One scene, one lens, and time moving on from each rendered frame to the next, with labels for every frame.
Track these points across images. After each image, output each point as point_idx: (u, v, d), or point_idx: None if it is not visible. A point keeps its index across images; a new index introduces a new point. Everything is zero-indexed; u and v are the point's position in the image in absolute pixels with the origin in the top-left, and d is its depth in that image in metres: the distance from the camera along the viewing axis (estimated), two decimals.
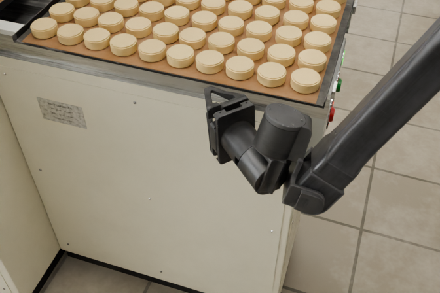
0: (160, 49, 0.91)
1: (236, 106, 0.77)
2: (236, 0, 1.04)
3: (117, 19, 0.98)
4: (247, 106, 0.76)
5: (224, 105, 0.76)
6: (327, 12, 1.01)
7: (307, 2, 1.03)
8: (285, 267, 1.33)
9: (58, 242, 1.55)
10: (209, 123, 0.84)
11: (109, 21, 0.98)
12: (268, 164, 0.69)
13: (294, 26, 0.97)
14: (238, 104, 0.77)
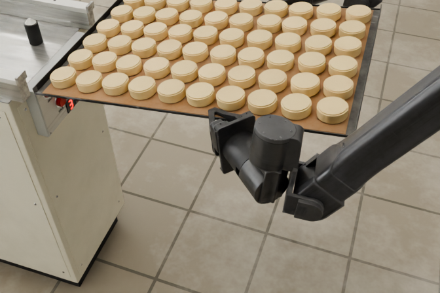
0: (179, 89, 0.89)
1: None
2: (255, 30, 1.01)
3: (135, 62, 0.97)
4: (247, 116, 0.77)
5: None
6: (350, 33, 0.96)
7: (329, 25, 0.99)
8: (74, 239, 1.49)
9: None
10: None
11: (126, 65, 0.96)
12: (264, 176, 0.70)
13: (317, 52, 0.92)
14: None
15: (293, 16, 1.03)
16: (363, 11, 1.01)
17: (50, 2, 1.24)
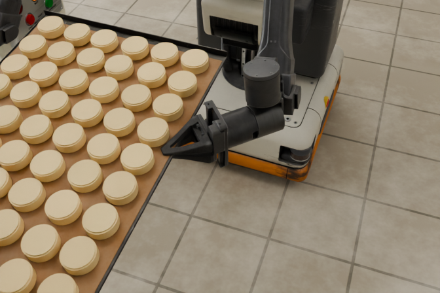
0: (128, 174, 0.74)
1: (205, 125, 0.81)
2: (40, 103, 0.85)
3: (46, 229, 0.69)
4: (213, 104, 0.79)
5: (208, 130, 0.79)
6: (87, 34, 0.96)
7: (65, 45, 0.94)
8: None
9: None
10: (182, 154, 0.79)
11: (48, 240, 0.68)
12: (281, 103, 0.81)
13: (109, 58, 0.91)
14: (204, 122, 0.81)
15: (31, 70, 0.90)
16: (54, 20, 0.99)
17: None
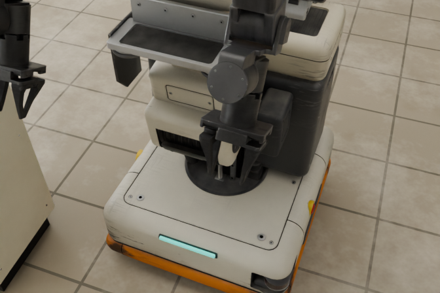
0: None
1: None
2: None
3: None
4: (211, 111, 0.81)
5: (204, 127, 0.79)
6: None
7: None
8: None
9: None
10: (242, 170, 0.79)
11: None
12: (256, 61, 0.71)
13: None
14: None
15: None
16: None
17: None
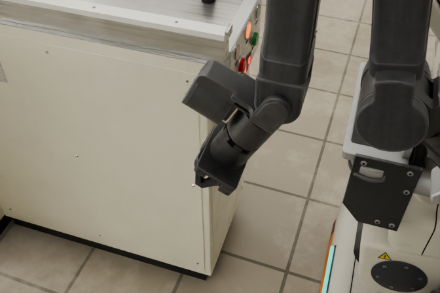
0: None
1: None
2: None
3: None
4: None
5: None
6: None
7: None
8: (216, 227, 1.34)
9: (1, 208, 1.57)
10: None
11: None
12: (238, 108, 0.64)
13: None
14: None
15: None
16: None
17: None
